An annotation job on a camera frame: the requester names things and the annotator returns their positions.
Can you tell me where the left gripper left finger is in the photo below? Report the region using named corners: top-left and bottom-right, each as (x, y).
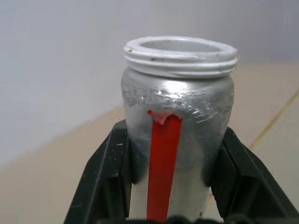
top-left (64, 122), bottom-right (134, 224)

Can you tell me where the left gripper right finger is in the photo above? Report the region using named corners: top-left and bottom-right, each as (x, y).
top-left (205, 127), bottom-right (299, 224)

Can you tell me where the silver-taped white plastic jar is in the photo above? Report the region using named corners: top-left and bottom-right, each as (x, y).
top-left (120, 35), bottom-right (240, 223)

